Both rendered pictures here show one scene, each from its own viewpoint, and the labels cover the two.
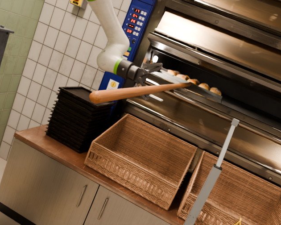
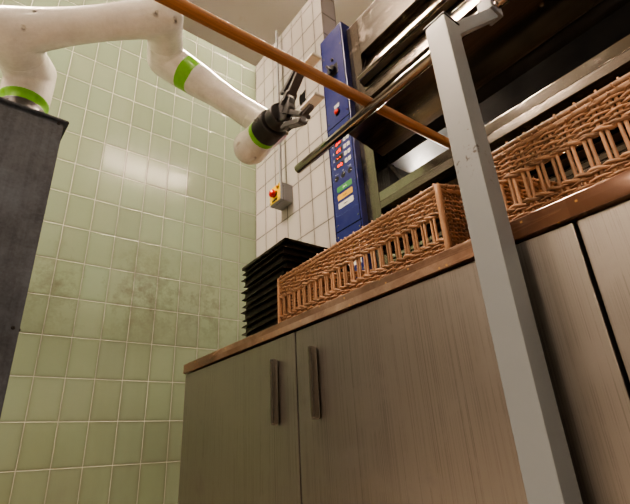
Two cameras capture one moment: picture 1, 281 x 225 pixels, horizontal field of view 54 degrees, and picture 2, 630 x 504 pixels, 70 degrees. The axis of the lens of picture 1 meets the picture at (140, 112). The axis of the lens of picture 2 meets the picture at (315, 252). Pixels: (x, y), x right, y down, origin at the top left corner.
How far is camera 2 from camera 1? 1.38 m
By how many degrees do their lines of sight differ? 53
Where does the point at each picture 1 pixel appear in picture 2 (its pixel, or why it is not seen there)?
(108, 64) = (242, 138)
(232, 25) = (456, 13)
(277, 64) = not seen: outside the picture
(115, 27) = (239, 98)
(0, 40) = (47, 129)
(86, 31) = (302, 222)
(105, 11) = (210, 83)
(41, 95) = not seen: hidden behind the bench
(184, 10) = (389, 75)
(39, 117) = not seen: hidden behind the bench
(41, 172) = (219, 405)
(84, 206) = (287, 414)
